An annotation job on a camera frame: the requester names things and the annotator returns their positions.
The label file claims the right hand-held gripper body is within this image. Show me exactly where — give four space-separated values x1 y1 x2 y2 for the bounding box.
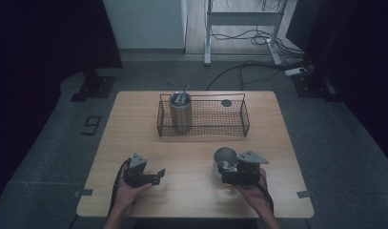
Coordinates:
233 150 270 187

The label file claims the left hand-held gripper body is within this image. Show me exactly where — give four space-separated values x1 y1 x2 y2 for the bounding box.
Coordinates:
123 153 149 188

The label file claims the white mug with steel inside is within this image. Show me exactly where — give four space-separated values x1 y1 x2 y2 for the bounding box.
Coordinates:
212 146 239 180

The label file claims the black wire mesh basket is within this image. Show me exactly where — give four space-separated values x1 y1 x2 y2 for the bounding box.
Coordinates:
156 93 251 138

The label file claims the stainless steel tumbler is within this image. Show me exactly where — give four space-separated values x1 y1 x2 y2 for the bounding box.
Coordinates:
168 91 194 135

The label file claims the metal straw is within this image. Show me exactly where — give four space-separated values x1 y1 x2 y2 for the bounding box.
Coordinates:
178 84 191 104

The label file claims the person's right hand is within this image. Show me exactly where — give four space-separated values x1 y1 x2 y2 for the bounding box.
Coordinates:
233 168 272 214

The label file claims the person's left hand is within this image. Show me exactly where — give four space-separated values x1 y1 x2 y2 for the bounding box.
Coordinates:
113 183 153 211

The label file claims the black stand base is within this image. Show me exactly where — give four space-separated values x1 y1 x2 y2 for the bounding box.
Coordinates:
70 68 117 103
291 71 339 100

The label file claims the white power strip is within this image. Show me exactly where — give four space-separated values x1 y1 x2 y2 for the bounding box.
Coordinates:
284 66 308 77

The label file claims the white panel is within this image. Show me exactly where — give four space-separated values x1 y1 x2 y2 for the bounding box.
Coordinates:
102 0 188 51

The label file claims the black curtain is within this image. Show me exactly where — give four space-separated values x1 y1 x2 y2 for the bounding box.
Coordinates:
0 0 124 211
286 0 388 160

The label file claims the left hand-held gripper black cable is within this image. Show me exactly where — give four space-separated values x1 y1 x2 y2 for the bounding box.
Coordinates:
107 157 132 218

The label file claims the hand-held gripper black cable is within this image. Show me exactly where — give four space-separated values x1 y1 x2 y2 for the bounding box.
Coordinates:
107 157 132 218
255 181 276 214

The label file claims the right hand-held gripper black cable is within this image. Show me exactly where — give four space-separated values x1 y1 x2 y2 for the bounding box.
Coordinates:
255 181 276 214

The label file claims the long black floor cable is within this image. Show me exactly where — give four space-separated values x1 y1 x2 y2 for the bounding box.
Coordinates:
205 59 312 92

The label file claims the tangle of thin black cables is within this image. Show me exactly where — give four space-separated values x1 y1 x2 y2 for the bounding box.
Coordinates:
210 28 308 59

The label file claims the white metal desk frame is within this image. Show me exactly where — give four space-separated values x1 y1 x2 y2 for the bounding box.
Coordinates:
203 0 290 67

